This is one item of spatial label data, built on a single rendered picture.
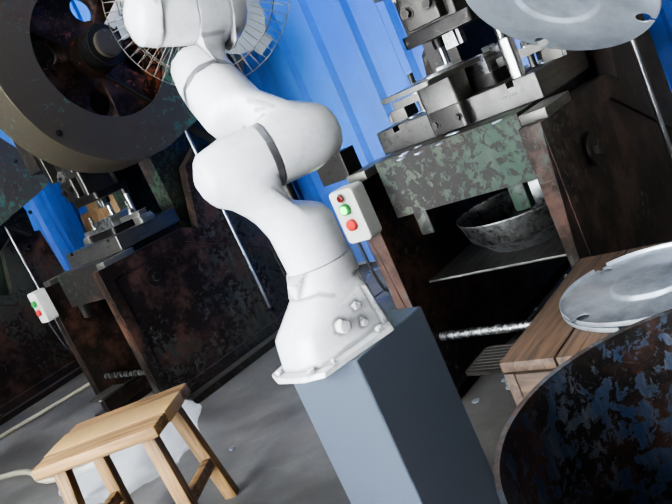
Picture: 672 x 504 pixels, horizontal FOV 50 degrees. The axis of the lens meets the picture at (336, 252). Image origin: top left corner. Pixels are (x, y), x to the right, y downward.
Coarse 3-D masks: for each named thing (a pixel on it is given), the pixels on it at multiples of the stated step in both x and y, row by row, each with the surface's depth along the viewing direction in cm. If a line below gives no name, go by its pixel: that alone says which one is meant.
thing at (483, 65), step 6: (498, 48) 174; (480, 54) 171; (486, 54) 169; (492, 54) 171; (498, 54) 174; (480, 60) 169; (486, 60) 169; (492, 60) 171; (474, 66) 170; (480, 66) 169; (486, 66) 168; (492, 66) 170; (468, 72) 172; (474, 72) 171; (480, 72) 170; (486, 72) 169; (468, 78) 172
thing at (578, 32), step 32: (480, 0) 113; (512, 0) 110; (544, 0) 108; (576, 0) 106; (608, 0) 103; (640, 0) 101; (512, 32) 119; (544, 32) 116; (576, 32) 113; (608, 32) 110; (640, 32) 108
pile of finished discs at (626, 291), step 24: (624, 264) 125; (648, 264) 120; (576, 288) 124; (600, 288) 120; (624, 288) 114; (648, 288) 110; (576, 312) 115; (600, 312) 111; (624, 312) 107; (648, 312) 104
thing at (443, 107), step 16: (464, 64) 162; (432, 80) 151; (448, 80) 161; (464, 80) 165; (400, 96) 156; (432, 96) 165; (448, 96) 163; (464, 96) 163; (432, 112) 167; (448, 112) 164; (464, 112) 163; (432, 128) 169; (448, 128) 166
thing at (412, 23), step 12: (396, 0) 168; (408, 0) 166; (420, 0) 164; (432, 0) 162; (444, 0) 164; (456, 0) 164; (408, 12) 166; (420, 12) 165; (432, 12) 164; (444, 12) 164; (408, 24) 168; (420, 24) 167
